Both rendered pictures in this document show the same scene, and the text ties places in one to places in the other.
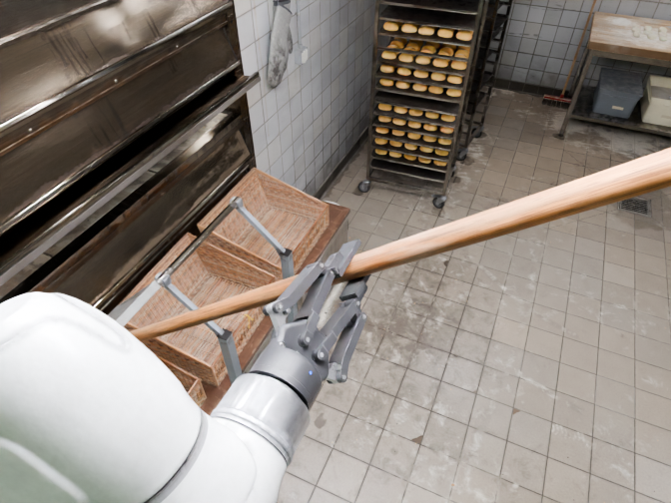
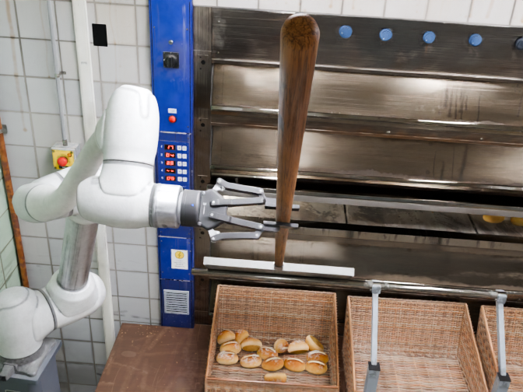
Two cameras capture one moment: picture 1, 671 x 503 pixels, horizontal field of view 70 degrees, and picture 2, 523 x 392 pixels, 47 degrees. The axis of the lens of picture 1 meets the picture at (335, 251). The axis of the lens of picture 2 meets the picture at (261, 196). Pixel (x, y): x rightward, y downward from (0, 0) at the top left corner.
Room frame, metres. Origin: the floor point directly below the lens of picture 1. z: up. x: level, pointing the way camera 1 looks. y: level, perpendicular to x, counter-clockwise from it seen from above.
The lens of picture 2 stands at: (0.00, -0.98, 2.58)
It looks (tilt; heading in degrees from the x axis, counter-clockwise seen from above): 29 degrees down; 68
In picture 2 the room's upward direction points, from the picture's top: 3 degrees clockwise
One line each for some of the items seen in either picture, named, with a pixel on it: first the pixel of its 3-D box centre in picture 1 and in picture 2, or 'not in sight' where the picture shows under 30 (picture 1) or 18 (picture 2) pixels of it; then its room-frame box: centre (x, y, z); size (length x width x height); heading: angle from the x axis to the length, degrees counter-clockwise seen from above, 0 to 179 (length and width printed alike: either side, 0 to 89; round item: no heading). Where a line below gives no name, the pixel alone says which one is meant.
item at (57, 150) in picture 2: not in sight; (66, 156); (0.10, 1.44, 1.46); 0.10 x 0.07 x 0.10; 156
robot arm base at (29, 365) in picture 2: not in sight; (18, 353); (-0.16, 0.78, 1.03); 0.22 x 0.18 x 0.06; 62
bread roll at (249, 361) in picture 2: not in sight; (250, 359); (0.76, 0.90, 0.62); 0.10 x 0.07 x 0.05; 170
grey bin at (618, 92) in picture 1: (615, 93); not in sight; (4.25, -2.62, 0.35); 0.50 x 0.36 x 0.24; 156
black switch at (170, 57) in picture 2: not in sight; (170, 55); (0.50, 1.24, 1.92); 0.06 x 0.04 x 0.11; 156
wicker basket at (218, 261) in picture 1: (201, 303); (411, 357); (1.40, 0.61, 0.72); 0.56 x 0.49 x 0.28; 157
